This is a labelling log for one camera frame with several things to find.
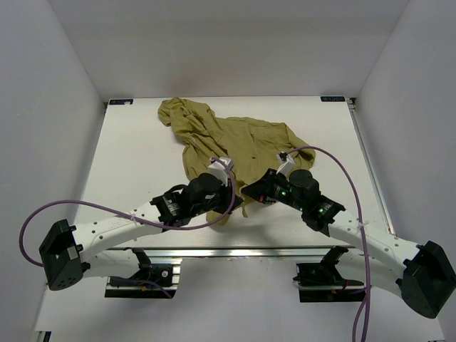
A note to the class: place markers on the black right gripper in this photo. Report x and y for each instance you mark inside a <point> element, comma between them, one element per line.
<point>261,189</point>

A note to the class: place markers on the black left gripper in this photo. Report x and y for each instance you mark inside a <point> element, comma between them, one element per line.
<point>227,196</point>

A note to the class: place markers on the olive green jacket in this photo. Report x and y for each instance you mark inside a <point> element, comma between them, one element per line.
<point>253,145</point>

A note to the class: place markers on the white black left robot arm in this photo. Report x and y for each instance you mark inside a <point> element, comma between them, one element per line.
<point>70,253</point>

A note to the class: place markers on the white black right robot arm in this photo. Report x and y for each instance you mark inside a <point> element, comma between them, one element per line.
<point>420,274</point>

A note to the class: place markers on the blue label right corner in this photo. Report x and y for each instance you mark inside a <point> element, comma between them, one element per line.
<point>329,98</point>

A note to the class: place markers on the blue label corner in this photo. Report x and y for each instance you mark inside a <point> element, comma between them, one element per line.
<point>120,102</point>
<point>329,98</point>

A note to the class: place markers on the blue label left corner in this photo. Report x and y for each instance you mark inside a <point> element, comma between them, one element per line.
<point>120,102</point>

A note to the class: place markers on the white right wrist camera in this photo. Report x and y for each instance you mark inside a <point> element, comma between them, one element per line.
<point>286,163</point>

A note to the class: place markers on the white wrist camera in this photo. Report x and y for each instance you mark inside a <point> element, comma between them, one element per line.
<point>221,168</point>
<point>286,163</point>

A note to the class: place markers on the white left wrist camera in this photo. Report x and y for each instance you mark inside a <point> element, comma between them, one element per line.
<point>221,168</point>

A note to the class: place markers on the aluminium front rail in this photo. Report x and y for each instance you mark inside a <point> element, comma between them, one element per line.
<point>233,253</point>

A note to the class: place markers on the aluminium rail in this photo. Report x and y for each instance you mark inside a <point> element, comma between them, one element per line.
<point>233,253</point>
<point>351,103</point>

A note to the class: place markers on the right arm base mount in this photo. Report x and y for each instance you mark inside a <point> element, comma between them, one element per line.
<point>321,282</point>

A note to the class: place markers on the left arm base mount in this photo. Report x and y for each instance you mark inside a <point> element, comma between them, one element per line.
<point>154,279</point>

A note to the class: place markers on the aluminium right side rail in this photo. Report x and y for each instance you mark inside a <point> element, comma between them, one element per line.
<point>351,103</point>

